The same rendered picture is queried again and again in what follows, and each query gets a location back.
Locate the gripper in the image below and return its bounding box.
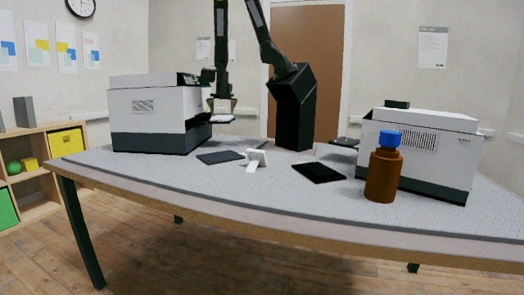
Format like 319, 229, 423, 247
206, 82, 238, 116

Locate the brown bottle with blue cap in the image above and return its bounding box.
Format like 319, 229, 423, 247
364, 130, 404, 204

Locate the white multi-well plate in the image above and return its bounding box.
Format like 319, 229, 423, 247
210, 115, 233, 121

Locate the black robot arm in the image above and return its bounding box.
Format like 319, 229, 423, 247
201, 0, 299, 84

